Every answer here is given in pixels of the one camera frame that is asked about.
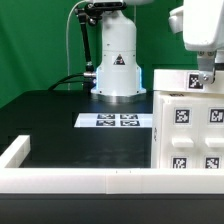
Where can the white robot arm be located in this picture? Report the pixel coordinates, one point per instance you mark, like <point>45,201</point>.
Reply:
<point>118,77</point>

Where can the white marker base plate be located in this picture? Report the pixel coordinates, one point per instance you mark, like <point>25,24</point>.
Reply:
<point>113,120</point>

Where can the white U-shaped fence frame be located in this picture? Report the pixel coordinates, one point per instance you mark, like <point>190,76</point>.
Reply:
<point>16,179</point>

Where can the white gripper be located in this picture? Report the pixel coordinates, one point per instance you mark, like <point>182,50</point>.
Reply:
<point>202,25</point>

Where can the white cabinet body box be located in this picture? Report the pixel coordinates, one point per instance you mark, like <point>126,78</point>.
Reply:
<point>160,97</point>

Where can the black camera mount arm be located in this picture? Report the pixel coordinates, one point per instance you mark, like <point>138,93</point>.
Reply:
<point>86,36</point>

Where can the white cabinet top block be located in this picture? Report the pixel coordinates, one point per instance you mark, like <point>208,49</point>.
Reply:
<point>186,81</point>

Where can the white cabinet door panel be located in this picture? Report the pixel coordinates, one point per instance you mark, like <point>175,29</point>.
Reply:
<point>179,135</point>
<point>211,134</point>

